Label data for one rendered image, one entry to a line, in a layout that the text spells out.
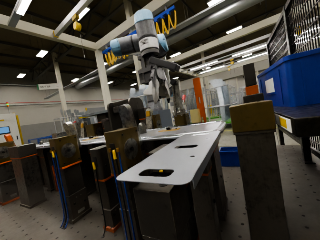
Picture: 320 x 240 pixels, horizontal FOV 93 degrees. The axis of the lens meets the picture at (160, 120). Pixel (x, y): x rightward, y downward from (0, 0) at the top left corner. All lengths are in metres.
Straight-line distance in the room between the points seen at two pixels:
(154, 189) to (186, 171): 0.04
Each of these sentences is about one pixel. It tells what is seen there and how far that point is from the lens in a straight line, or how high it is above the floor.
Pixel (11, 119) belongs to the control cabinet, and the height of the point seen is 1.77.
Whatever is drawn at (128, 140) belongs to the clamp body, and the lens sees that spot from 0.44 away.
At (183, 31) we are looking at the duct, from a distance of 13.37.
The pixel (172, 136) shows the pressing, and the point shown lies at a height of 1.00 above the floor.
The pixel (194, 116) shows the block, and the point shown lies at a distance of 0.67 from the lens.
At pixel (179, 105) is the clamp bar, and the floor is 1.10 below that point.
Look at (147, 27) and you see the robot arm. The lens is 0.66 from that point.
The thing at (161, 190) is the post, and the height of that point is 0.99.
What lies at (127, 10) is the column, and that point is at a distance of 10.48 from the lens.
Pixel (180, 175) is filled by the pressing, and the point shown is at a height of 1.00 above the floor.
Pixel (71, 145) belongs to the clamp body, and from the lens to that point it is 0.74.
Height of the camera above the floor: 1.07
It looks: 2 degrees down
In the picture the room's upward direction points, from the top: 10 degrees counter-clockwise
